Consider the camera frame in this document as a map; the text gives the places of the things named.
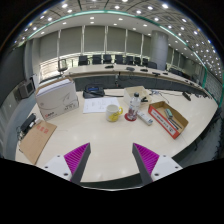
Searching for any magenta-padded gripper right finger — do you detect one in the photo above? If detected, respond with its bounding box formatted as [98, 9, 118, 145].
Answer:
[131, 142, 183, 186]

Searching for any small open white box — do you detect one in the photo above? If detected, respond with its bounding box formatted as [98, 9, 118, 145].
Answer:
[122, 85, 152, 108]

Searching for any group of ceiling lights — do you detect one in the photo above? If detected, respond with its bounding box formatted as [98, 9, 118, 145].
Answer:
[13, 0, 224, 88]

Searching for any flat round red coaster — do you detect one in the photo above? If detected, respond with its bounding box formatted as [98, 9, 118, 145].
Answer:
[124, 112, 138, 122]

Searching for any black desk device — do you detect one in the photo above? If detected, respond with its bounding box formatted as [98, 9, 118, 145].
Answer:
[19, 113, 38, 134]

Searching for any grey boxy monitor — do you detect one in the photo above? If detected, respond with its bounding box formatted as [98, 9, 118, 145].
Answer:
[17, 79, 36, 99]

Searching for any white mug with yellow print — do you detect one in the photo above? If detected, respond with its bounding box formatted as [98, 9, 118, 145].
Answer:
[105, 104, 124, 123]

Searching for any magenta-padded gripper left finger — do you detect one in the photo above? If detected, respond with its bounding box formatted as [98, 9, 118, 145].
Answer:
[42, 142, 92, 186]

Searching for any clear plastic water bottle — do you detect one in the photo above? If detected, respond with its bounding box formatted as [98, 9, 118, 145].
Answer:
[127, 92, 141, 121]

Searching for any row of black chairs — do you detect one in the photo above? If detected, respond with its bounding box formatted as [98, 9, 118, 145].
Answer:
[77, 54, 183, 76]

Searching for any small white remote control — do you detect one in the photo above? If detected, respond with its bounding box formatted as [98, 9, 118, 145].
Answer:
[136, 110, 154, 126]

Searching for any open red-edged cardboard box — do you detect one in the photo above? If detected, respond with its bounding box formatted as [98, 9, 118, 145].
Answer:
[147, 100, 190, 140]

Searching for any white printed paper sheet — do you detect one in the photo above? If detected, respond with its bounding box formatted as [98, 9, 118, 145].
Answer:
[82, 96, 120, 115]

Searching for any large white cardboard box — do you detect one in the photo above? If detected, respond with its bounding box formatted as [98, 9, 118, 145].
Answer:
[35, 77, 80, 121]

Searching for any black pouch bag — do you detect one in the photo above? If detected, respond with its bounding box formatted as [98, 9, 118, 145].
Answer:
[82, 83, 106, 99]

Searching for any single black chair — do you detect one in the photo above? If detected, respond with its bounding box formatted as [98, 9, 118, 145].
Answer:
[57, 58, 69, 73]

